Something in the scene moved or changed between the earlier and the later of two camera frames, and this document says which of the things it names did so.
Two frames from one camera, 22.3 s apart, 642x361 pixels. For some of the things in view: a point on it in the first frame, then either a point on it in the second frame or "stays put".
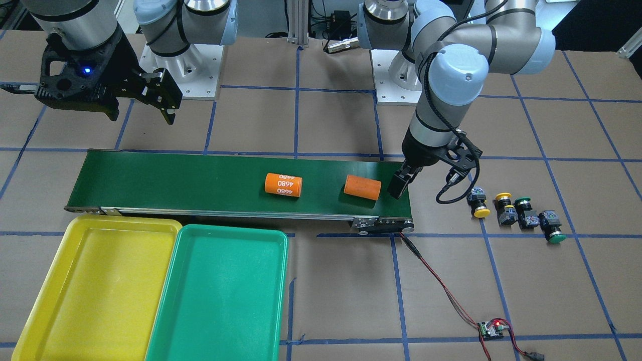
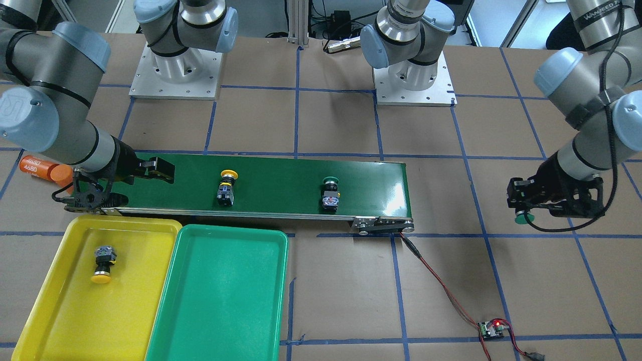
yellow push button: x=506 y=213 → x=225 y=194
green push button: x=527 y=219 → x=331 y=195
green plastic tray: x=223 y=296 stays put
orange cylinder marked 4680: x=283 y=184 → x=58 y=172
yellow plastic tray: x=97 y=297 stays put
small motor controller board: x=488 y=329 stays put
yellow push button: x=477 y=200 → x=106 y=256
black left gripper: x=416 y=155 → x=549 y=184
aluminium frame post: x=298 y=22 stays put
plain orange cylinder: x=362 y=187 → x=62 y=181
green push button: x=550 y=224 → x=520 y=218
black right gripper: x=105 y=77 → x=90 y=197
